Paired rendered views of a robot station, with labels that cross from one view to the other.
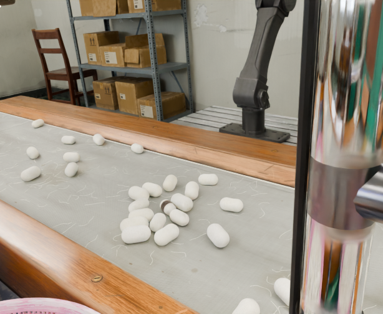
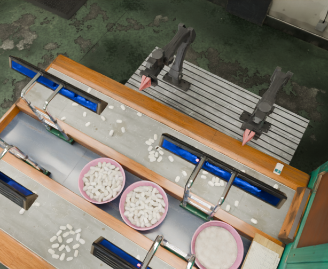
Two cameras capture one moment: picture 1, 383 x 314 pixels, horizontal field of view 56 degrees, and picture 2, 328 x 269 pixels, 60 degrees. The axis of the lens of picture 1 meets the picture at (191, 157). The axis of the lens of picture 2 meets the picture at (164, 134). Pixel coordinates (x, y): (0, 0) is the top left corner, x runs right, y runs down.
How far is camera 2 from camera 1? 134 cm
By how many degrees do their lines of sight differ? 42
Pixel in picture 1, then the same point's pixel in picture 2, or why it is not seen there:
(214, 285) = (171, 171)
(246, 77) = (174, 69)
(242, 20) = not seen: outside the picture
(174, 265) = (163, 166)
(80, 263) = (145, 171)
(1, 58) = not seen: outside the picture
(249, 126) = (175, 82)
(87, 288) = (149, 177)
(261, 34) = (180, 53)
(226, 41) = not seen: outside the picture
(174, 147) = (152, 115)
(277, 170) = (184, 131)
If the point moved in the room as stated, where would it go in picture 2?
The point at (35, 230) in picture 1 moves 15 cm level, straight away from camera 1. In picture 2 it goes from (130, 161) to (116, 143)
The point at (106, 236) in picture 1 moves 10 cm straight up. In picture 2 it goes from (145, 158) to (143, 152)
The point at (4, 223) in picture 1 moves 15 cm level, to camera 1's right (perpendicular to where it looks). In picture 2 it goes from (121, 159) to (146, 155)
